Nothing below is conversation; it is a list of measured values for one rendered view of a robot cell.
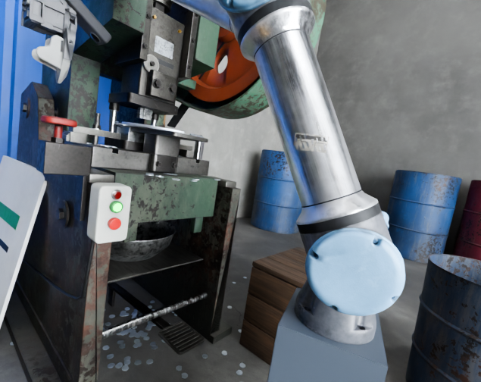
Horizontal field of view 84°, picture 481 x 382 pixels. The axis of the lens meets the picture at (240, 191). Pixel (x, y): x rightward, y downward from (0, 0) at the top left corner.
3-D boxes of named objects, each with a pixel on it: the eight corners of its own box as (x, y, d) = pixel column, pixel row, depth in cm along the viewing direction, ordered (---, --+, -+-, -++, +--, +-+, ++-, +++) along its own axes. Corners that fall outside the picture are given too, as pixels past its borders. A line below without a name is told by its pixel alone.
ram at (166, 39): (182, 105, 97) (194, 18, 94) (145, 93, 86) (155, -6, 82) (156, 105, 108) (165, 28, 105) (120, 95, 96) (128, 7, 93)
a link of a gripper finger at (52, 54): (32, 76, 56) (35, 29, 55) (64, 85, 61) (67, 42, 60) (36, 74, 54) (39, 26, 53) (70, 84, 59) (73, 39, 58)
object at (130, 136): (165, 146, 104) (167, 134, 103) (127, 140, 92) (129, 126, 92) (152, 144, 109) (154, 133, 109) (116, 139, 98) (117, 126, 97)
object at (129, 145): (173, 155, 104) (174, 148, 104) (123, 148, 89) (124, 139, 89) (151, 151, 115) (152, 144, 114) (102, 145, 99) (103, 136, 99)
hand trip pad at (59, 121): (76, 154, 62) (79, 120, 61) (45, 151, 57) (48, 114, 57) (66, 151, 66) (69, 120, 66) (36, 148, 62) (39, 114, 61)
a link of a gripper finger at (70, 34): (57, 59, 59) (60, 17, 58) (66, 62, 60) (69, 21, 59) (64, 57, 56) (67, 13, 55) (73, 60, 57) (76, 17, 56)
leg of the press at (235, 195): (231, 333, 114) (266, 118, 104) (211, 345, 105) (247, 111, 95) (126, 258, 173) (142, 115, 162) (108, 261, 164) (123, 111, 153)
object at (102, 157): (208, 175, 110) (210, 161, 109) (90, 167, 75) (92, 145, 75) (166, 166, 129) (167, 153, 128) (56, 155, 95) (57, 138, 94)
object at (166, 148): (204, 179, 88) (210, 137, 87) (168, 176, 78) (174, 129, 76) (161, 168, 104) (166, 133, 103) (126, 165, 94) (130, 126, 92)
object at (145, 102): (178, 121, 103) (179, 107, 102) (127, 109, 88) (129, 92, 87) (154, 120, 113) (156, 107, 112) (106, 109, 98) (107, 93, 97)
